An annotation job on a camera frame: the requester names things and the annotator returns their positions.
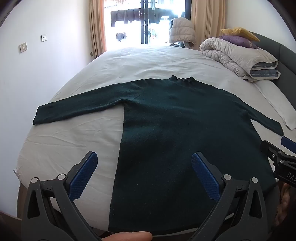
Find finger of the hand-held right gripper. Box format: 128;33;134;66
260;140;296;164
280;136;296;154

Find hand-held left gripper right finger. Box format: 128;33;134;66
191;152;278;241

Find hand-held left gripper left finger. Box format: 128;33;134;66
21;151;102;241

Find dark green sweater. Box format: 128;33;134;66
32;75;284;234

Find person's left hand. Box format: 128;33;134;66
101;231;153;241

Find white pillow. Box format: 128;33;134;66
253;80;296;130

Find grey headboard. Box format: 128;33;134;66
248;31;296;93

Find folded beige duvet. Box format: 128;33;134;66
199;37;281;82

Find purple pillow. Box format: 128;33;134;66
218;35;258;49

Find yellow pillow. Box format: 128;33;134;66
220;27;260;42

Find white bed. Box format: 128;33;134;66
13;45;296;232

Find beige puffer jacket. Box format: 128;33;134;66
168;17;196;47

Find beige curtain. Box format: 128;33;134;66
89;0;107;58
191;0;226;39

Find black framed window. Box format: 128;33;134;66
104;0;192;47

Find hanging black garment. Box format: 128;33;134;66
110;9;139;27

